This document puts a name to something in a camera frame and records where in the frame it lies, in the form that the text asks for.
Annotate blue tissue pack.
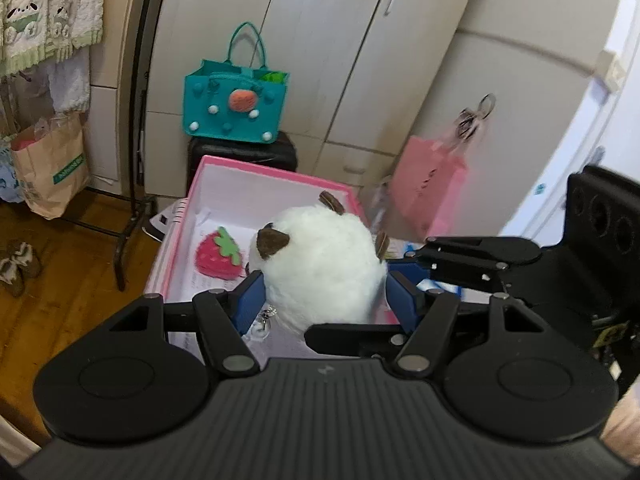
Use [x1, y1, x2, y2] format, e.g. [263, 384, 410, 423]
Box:
[392, 241, 458, 295]

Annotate beige side cabinet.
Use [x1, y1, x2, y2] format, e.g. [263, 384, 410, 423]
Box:
[90, 0, 166, 196]

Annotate black metal clothes rack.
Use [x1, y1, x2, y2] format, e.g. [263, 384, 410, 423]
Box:
[65, 0, 166, 292]

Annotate red strawberry plush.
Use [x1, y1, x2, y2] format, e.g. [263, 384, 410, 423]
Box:
[195, 226, 246, 280]

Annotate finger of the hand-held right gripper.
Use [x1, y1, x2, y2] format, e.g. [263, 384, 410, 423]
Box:
[305, 324, 416, 357]
[415, 236, 543, 294]

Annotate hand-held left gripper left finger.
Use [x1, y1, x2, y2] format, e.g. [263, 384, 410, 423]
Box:
[92, 270, 267, 377]

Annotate person's right forearm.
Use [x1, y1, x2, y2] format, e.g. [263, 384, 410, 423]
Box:
[600, 395, 640, 462]

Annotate slippers on floor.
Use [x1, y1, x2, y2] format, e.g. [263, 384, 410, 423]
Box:
[10, 240, 43, 281]

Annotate blue patterned bag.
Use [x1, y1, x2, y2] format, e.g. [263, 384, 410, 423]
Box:
[0, 135, 26, 204]

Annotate brown paper bag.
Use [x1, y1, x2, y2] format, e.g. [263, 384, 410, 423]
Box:
[10, 111, 91, 221]

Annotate black suitcase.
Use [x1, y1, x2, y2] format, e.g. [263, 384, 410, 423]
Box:
[186, 131, 298, 186]

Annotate teal felt tote bag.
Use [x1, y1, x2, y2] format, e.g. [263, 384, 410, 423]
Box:
[182, 21, 290, 144]

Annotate beige wall box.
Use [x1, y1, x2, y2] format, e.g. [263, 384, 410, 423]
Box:
[595, 51, 629, 94]

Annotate pink cardboard box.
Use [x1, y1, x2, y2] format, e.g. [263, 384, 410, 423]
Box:
[145, 155, 401, 361]

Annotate pink paper bag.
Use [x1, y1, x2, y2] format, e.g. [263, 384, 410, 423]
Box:
[387, 135, 471, 241]

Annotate white door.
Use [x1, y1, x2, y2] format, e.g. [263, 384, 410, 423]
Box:
[500, 0, 640, 251]

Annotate beige wooden wardrobe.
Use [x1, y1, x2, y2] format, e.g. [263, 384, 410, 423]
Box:
[145, 0, 486, 196]

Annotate fuzzy white pajama pants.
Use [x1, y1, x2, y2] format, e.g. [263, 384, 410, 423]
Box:
[47, 52, 91, 113]

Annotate fuzzy cream green cardigan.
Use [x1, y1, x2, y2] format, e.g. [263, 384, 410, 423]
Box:
[0, 0, 107, 76]

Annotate grey white sneaker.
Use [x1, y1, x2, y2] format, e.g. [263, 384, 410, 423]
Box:
[0, 257, 27, 299]

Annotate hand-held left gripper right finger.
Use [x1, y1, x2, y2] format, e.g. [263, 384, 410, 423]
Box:
[386, 270, 557, 377]

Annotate white plush cat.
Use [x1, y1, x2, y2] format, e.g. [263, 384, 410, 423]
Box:
[248, 191, 391, 343]

